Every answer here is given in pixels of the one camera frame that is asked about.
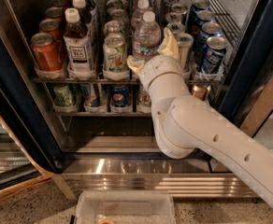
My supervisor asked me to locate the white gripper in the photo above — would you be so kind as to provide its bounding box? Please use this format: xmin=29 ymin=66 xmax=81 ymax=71
xmin=127 ymin=28 xmax=184 ymax=92

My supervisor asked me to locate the clear plastic water bottle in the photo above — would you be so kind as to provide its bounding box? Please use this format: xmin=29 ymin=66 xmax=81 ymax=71
xmin=133 ymin=11 xmax=162 ymax=61

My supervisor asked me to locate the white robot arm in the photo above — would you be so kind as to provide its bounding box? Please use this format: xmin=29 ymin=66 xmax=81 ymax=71
xmin=127 ymin=28 xmax=273 ymax=208

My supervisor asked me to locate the front brown tea bottle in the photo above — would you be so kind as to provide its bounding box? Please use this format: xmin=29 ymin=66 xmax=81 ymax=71
xmin=64 ymin=8 xmax=95 ymax=79

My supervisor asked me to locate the open glass fridge door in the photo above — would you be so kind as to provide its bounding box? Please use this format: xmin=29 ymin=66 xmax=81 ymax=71
xmin=0 ymin=68 xmax=55 ymax=203

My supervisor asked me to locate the front slim silver can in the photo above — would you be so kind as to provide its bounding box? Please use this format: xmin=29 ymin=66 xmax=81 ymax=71
xmin=176 ymin=33 xmax=194 ymax=71

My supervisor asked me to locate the slim silver can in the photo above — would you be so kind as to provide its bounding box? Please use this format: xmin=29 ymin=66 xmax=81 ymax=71
xmin=176 ymin=33 xmax=194 ymax=71
xmin=166 ymin=22 xmax=185 ymax=35
xmin=165 ymin=12 xmax=183 ymax=24

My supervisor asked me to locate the front green white soda can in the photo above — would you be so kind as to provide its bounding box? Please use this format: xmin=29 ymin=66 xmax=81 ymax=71
xmin=103 ymin=34 xmax=127 ymax=73

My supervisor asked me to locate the green white soda can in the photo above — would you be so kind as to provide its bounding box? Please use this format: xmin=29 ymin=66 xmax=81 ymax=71
xmin=104 ymin=20 xmax=124 ymax=36
xmin=110 ymin=9 xmax=129 ymax=25
xmin=103 ymin=34 xmax=127 ymax=73

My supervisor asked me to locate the lower green white can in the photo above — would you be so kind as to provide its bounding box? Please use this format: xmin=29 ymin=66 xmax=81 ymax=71
xmin=137 ymin=85 xmax=151 ymax=107

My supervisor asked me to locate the lower pepsi can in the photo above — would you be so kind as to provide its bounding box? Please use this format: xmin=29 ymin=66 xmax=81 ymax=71
xmin=111 ymin=85 xmax=130 ymax=107

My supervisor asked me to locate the lower gold can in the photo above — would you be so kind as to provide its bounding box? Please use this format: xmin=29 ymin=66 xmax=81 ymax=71
xmin=191 ymin=85 xmax=210 ymax=101

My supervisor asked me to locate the front blue pepsi can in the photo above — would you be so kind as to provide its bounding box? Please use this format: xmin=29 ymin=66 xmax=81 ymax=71
xmin=199 ymin=35 xmax=226 ymax=75

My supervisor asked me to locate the blue pepsi can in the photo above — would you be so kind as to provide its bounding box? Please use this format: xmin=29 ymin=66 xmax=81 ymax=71
xmin=199 ymin=35 xmax=226 ymax=75
xmin=194 ymin=21 xmax=223 ymax=63
xmin=191 ymin=10 xmax=215 ymax=37
xmin=188 ymin=0 xmax=210 ymax=26

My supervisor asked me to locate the lower blue white can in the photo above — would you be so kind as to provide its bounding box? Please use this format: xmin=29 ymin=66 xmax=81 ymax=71
xmin=80 ymin=84 xmax=100 ymax=107

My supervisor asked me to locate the orange soda can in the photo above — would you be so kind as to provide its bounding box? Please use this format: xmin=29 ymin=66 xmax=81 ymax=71
xmin=50 ymin=0 xmax=69 ymax=10
xmin=39 ymin=19 xmax=65 ymax=52
xmin=46 ymin=7 xmax=64 ymax=23
xmin=31 ymin=33 xmax=63 ymax=72

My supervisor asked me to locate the front orange soda can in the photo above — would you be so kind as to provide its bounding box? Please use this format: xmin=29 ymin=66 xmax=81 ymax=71
xmin=31 ymin=33 xmax=63 ymax=72

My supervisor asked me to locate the clear plastic bin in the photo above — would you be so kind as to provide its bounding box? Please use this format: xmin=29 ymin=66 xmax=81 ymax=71
xmin=73 ymin=190 xmax=176 ymax=224

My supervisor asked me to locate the top wire fridge shelf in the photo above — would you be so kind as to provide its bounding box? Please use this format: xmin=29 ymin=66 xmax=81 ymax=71
xmin=35 ymin=0 xmax=240 ymax=87

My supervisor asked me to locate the orange cable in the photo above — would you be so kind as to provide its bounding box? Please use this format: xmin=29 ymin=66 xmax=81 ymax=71
xmin=0 ymin=177 xmax=52 ymax=209

